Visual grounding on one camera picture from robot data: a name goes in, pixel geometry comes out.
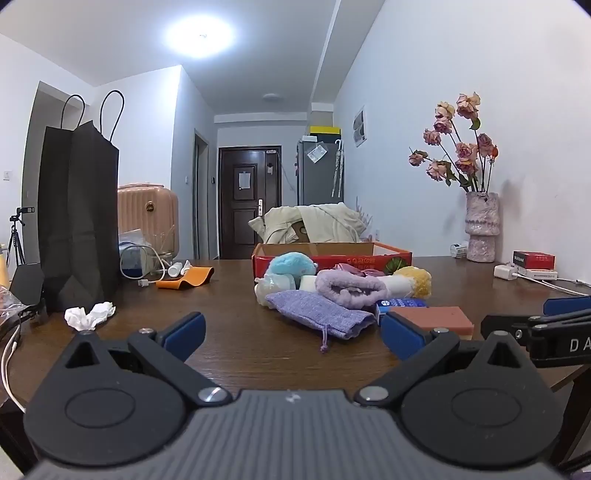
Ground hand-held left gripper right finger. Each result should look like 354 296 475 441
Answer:
355 311 550 408

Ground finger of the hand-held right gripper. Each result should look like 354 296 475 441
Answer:
544 296 591 318
481 311 591 344

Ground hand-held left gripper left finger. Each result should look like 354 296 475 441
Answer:
39 311 234 408

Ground blue tissue pack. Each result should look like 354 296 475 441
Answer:
374 298 428 326

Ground orange sponge block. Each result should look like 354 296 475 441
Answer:
387 306 475 343

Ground yellow and white plush toy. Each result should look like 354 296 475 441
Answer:
387 266 433 300

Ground purple satin bow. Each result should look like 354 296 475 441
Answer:
334 263 385 278

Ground purple knitted pouch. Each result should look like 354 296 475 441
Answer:
266 290 376 354

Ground red cardboard box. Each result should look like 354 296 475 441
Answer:
252 242 412 280

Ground blue plush toy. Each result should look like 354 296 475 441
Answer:
269 252 317 278

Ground red and black box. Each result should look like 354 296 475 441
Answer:
513 251 556 271

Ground crumpled white tissue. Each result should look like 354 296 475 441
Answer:
64 302 116 332

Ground pink textured vase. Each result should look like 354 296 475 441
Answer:
465 191 500 263

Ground pink suitcase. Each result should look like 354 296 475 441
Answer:
117 184 179 259

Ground beige coat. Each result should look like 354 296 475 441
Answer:
248 202 371 244

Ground grey interior door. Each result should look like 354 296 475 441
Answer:
193 131 210 260

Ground dark brown door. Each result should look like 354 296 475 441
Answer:
218 146 282 260

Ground black paper bag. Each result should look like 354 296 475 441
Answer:
37 90 120 315

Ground black device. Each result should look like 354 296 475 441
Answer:
8 263 48 324

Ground white folded umbrella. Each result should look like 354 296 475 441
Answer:
331 139 345 199

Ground dried roses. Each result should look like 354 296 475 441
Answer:
408 92 500 194

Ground grey refrigerator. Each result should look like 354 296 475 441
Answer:
296 137 345 206

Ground round ceiling lamp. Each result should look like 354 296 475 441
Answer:
165 13 235 59

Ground white cable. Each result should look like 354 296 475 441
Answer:
0 322 29 414
521 270 591 297

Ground orange strap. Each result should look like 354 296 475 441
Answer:
156 266 215 291

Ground white charger with coiled cable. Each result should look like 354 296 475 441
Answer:
119 242 168 288

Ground camera tripod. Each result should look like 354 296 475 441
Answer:
6 207 36 267

